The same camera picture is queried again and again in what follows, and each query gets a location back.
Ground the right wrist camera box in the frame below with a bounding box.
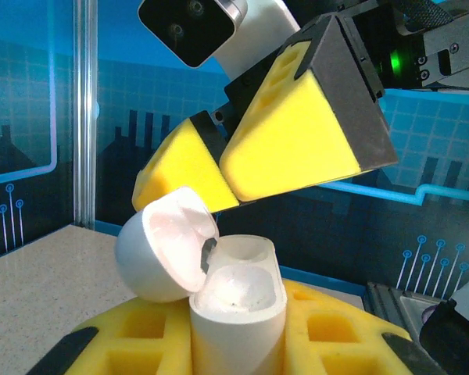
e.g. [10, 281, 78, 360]
[136, 0, 302, 79]

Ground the white earbud charging case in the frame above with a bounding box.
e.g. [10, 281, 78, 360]
[113, 185, 288, 375]

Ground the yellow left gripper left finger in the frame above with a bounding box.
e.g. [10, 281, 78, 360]
[27, 295, 195, 375]

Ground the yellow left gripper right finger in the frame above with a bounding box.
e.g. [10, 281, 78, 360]
[283, 279, 449, 375]

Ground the aluminium frame post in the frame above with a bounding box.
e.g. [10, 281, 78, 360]
[73, 0, 99, 230]

